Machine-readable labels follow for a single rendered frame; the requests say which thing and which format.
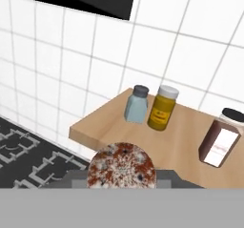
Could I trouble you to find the red white speckled round disc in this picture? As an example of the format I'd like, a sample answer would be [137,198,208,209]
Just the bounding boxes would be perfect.
[87,141,157,189]

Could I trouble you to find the clear jar black lid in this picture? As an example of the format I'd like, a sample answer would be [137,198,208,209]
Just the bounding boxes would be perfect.
[218,107,244,133]

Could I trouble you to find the yellow condiment bottle white cap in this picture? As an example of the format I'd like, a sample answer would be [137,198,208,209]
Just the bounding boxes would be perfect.
[146,84,180,132]

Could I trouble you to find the pale blue shaker grey cap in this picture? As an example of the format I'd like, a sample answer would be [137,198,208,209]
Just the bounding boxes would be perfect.
[124,84,150,125]

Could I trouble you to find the black hob grey grates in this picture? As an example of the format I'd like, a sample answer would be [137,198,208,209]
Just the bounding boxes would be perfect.
[0,114,92,189]

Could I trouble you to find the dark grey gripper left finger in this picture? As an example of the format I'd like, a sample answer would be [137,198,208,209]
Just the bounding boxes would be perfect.
[47,169,92,189]

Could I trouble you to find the brown box white label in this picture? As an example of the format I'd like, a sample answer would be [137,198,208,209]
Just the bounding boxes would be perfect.
[197,119,241,169]

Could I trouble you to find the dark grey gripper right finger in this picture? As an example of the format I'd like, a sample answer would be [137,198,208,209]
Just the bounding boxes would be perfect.
[154,169,205,189]

